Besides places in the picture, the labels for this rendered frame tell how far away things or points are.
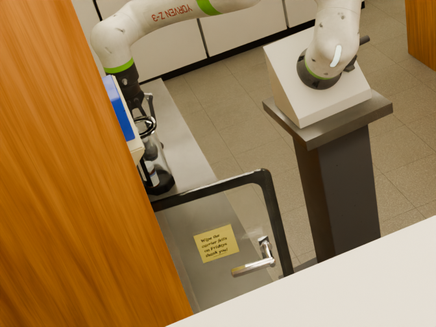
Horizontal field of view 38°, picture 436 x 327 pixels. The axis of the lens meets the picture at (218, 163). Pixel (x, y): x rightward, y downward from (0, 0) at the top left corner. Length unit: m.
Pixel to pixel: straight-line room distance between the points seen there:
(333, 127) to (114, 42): 0.73
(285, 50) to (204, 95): 2.23
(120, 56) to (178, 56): 2.67
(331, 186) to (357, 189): 0.12
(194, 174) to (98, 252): 0.90
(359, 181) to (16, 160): 1.52
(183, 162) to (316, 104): 0.47
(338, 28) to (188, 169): 0.63
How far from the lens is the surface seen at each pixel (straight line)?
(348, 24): 1.92
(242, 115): 3.99
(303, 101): 2.08
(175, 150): 2.13
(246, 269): 1.27
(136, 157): 1.13
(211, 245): 1.27
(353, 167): 2.26
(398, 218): 3.09
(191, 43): 4.52
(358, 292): 0.17
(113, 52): 1.86
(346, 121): 2.07
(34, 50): 0.94
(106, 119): 1.00
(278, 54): 2.11
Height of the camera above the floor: 2.11
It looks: 35 degrees down
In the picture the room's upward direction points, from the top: 16 degrees counter-clockwise
